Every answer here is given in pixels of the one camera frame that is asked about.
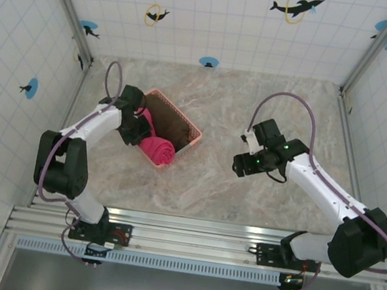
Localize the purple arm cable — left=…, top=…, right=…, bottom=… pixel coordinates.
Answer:
left=225, top=87, right=387, bottom=290
left=26, top=52, right=127, bottom=268

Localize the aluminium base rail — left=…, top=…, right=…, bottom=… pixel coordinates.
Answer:
left=3, top=192, right=387, bottom=289

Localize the aluminium frame corner post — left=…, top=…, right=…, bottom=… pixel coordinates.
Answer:
left=340, top=0, right=387, bottom=100
left=28, top=0, right=104, bottom=65

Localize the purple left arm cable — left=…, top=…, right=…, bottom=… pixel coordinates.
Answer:
left=26, top=52, right=127, bottom=268

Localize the blue round animal sticker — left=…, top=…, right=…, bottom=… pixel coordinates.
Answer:
left=198, top=55, right=220, bottom=70
left=17, top=75, right=41, bottom=101
left=368, top=16, right=387, bottom=51

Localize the white slotted cable duct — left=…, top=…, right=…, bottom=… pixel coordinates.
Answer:
left=15, top=235, right=287, bottom=287

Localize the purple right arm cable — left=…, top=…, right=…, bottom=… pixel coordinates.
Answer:
left=225, top=87, right=387, bottom=290

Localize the blue shark sticker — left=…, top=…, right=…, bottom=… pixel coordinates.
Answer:
left=76, top=19, right=103, bottom=40

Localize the brown towel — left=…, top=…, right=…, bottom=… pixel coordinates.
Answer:
left=135, top=92, right=198, bottom=152

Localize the red wire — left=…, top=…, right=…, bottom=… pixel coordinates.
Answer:
left=110, top=229, right=131, bottom=244

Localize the large dolphin ring sticker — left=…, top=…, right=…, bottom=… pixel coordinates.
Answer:
left=267, top=0, right=326, bottom=29

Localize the pink towel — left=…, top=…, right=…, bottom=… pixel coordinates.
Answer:
left=129, top=106, right=181, bottom=169

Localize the thin black cable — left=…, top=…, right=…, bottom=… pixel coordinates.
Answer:
left=264, top=164, right=289, bottom=185

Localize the pink plastic basket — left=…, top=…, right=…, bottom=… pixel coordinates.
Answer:
left=118, top=84, right=209, bottom=179

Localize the small black controller board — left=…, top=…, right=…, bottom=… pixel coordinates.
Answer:
left=81, top=241, right=111, bottom=270
left=276, top=270, right=306, bottom=290

